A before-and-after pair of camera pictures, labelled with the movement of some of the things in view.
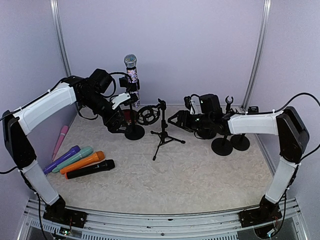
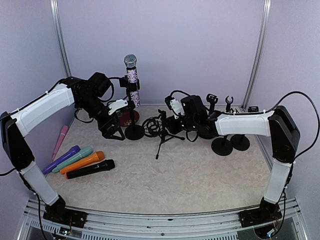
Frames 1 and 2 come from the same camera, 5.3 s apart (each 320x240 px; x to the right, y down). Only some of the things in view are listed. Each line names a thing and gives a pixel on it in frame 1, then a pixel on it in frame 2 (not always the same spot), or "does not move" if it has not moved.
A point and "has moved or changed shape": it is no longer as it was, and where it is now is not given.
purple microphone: x=75 y=149 does not move
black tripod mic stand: x=163 y=135 has moved or changed shape
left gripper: x=113 y=127 -> x=107 y=132
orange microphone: x=98 y=156 does not move
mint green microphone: x=84 y=152 does not move
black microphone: x=105 y=165 does not move
